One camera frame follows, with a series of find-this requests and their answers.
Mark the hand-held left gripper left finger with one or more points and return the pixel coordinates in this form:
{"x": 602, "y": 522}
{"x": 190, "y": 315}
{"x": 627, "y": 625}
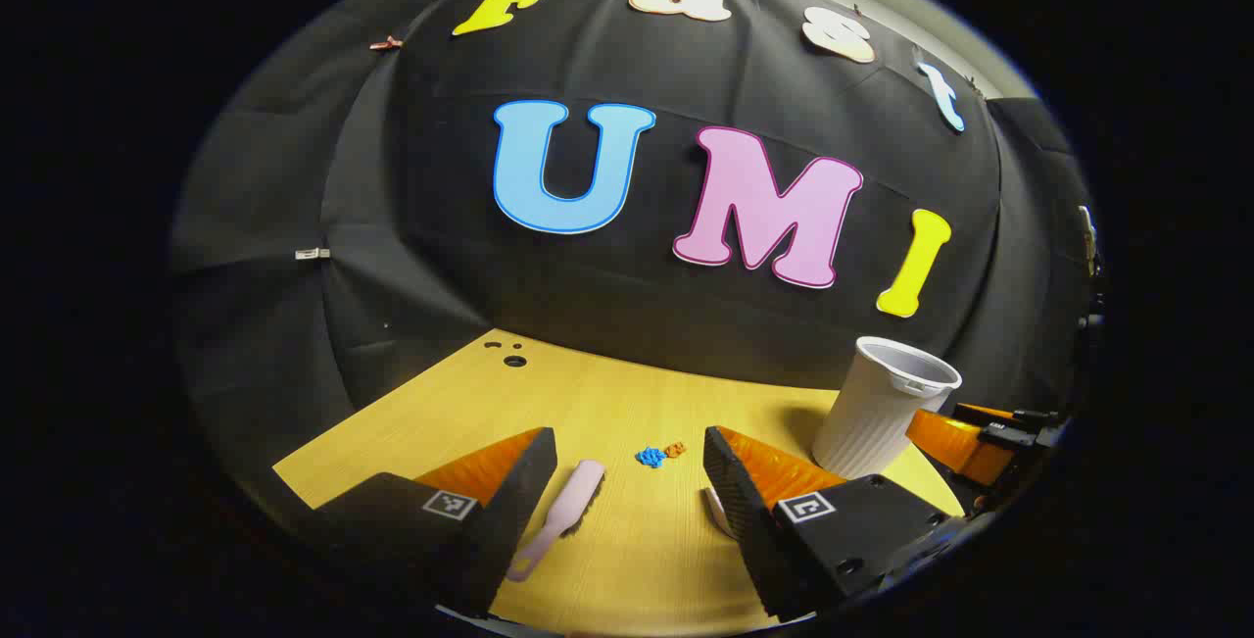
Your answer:
{"x": 519, "y": 493}

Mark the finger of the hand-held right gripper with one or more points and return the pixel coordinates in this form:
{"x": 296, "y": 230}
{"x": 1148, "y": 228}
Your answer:
{"x": 965, "y": 447}
{"x": 985, "y": 413}

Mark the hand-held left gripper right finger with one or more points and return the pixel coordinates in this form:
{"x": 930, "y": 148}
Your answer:
{"x": 735, "y": 511}

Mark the pink dustpan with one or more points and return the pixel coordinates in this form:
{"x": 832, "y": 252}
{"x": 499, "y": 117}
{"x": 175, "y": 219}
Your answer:
{"x": 716, "y": 513}

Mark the small pink broom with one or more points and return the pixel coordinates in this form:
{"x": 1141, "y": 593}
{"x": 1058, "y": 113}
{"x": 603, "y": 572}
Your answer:
{"x": 578, "y": 496}

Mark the orange paper trash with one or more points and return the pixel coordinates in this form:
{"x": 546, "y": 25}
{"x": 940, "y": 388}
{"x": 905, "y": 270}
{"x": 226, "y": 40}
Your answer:
{"x": 675, "y": 448}

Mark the white ribbed garbage bin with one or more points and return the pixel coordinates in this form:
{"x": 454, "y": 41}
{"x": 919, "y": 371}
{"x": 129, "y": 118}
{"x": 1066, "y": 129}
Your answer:
{"x": 872, "y": 413}

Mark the blue paper trash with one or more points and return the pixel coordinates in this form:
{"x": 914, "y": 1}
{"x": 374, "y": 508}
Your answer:
{"x": 651, "y": 457}

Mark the wooden desktop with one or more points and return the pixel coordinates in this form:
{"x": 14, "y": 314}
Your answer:
{"x": 627, "y": 403}

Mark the black backdrop cloth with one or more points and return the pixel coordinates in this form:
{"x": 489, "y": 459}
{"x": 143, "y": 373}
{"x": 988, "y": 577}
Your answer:
{"x": 588, "y": 305}

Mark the silver cloth clip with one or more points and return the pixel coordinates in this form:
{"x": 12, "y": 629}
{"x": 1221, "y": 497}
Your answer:
{"x": 312, "y": 253}

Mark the copper cloth clip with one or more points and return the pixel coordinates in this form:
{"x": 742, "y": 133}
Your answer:
{"x": 385, "y": 43}

